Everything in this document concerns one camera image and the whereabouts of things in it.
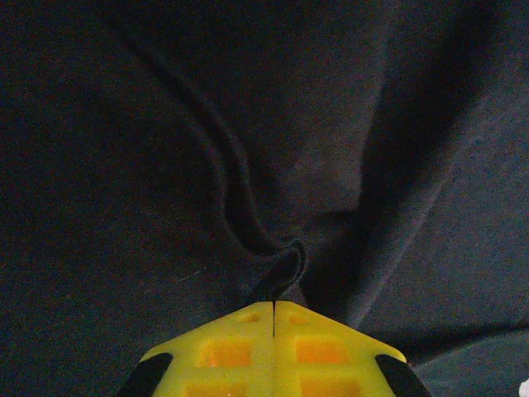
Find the black t-shirt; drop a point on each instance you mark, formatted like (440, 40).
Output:
(165, 124)

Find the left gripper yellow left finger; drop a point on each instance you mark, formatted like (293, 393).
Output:
(231, 355)

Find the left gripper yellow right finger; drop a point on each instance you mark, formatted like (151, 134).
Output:
(322, 355)

